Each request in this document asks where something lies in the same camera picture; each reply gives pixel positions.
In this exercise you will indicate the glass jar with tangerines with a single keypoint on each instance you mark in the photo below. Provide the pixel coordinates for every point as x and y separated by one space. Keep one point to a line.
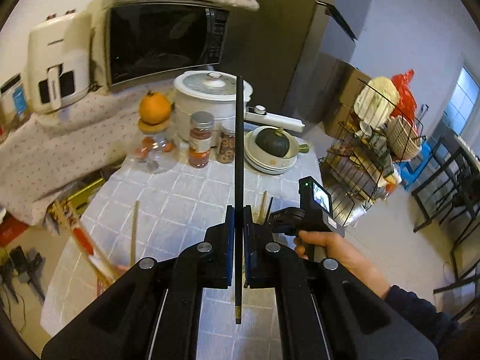
152 148

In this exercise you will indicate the camera with lit screen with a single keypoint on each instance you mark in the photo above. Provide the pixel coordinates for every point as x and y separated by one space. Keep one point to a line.
315 201

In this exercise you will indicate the grey refrigerator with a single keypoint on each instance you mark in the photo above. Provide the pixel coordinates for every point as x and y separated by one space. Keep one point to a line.
294 53

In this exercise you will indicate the black chopstick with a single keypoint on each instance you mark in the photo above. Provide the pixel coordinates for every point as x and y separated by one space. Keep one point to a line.
267 215
238 198

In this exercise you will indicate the blue label jar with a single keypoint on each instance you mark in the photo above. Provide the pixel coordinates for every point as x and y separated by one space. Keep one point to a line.
14 107

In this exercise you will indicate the grey checked tablecloth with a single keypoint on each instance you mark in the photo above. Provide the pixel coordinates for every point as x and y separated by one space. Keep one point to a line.
176 208

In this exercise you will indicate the white air fryer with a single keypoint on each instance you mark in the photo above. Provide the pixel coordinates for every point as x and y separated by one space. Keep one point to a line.
58 61

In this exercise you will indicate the black microwave oven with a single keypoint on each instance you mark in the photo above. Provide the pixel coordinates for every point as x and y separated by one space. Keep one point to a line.
143 38

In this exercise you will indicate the bamboo chopstick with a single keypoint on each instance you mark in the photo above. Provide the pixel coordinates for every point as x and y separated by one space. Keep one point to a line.
262 208
133 239

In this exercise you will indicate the white rice cooker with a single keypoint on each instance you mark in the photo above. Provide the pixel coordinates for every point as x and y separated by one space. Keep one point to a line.
210 91

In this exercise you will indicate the dark blue right sleeve forearm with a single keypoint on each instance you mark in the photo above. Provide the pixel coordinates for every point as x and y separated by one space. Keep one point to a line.
438 327

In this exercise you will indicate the stack of white bowls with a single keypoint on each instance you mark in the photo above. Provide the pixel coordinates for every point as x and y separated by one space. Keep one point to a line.
265 162

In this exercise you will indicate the red plastic bag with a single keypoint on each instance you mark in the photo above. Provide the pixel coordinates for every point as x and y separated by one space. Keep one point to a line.
406 106

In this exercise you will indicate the black wire storage rack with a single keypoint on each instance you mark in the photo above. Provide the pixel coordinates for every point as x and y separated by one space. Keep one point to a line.
359 167

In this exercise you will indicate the floral cabinet cover cloth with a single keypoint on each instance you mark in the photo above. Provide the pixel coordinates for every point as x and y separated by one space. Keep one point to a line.
51 151

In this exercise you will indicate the woven basket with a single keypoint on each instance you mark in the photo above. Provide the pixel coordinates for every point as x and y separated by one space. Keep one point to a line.
403 138

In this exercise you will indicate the red plastic spoon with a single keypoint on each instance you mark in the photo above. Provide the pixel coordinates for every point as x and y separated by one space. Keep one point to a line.
83 239

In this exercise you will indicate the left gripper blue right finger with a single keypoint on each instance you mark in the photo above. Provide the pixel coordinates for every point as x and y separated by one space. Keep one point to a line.
250 247

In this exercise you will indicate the person's right hand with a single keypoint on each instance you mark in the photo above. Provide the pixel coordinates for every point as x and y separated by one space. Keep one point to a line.
345 253

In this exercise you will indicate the white roll behind bowls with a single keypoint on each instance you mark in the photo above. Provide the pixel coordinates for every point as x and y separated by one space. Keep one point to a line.
259 115

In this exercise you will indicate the blue plastic stool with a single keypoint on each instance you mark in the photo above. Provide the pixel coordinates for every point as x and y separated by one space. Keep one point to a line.
409 173

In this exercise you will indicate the dark green pumpkin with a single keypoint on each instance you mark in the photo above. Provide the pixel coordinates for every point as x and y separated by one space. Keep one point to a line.
273 141

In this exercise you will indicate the red spice jar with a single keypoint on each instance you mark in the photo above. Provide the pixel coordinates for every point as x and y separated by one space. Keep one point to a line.
200 139

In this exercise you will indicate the orange tangerine on jar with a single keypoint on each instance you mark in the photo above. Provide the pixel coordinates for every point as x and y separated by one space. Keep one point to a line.
154 108

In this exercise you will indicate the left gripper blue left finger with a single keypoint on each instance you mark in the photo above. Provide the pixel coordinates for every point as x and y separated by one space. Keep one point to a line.
227 246

